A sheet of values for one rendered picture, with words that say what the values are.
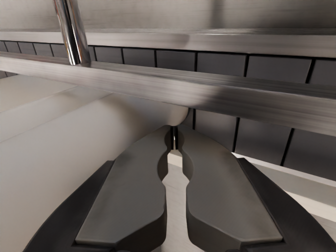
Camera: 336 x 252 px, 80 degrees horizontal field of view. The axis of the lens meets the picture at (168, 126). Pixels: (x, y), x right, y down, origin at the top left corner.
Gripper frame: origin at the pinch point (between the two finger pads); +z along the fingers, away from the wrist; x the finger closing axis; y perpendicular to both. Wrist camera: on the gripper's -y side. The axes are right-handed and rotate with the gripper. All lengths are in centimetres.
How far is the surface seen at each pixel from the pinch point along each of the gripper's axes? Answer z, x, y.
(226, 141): 3.7, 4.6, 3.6
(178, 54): 6.0, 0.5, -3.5
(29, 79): 9.0, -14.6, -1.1
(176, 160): 2.2, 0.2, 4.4
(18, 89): 7.3, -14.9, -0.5
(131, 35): 8.7, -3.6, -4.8
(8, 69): 4.0, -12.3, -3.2
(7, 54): 4.6, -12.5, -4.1
